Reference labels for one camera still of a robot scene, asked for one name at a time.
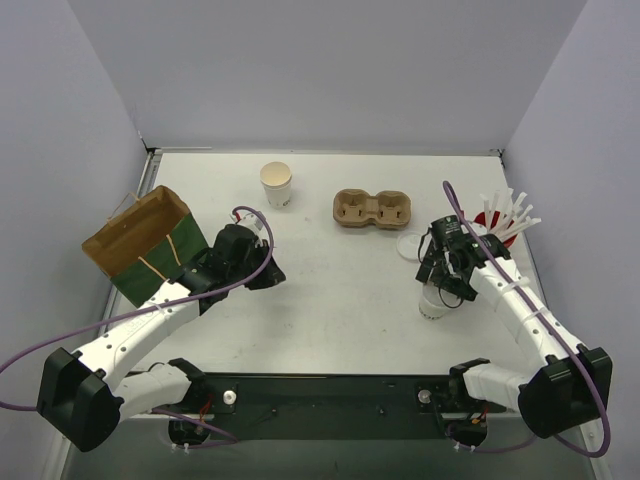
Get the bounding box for white paper coffee cup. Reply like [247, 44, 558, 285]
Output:
[418, 283, 449, 320]

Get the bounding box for brown green paper bag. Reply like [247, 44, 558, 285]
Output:
[82, 185, 208, 307]

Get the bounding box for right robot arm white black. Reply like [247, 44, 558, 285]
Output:
[416, 215, 613, 438]

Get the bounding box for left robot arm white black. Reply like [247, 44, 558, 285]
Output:
[36, 213, 286, 452]

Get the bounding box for white plastic lid stack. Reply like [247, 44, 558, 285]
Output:
[396, 231, 424, 263]

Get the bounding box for red straw holder cup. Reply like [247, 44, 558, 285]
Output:
[473, 210, 517, 248]

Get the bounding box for white wrapped straws bundle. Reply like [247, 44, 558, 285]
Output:
[481, 188, 541, 236]

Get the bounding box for brown pulp cup carrier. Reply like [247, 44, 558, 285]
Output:
[332, 189, 411, 230]

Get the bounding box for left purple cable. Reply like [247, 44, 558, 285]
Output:
[0, 205, 276, 412]

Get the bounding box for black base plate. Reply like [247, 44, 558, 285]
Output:
[168, 373, 503, 441]

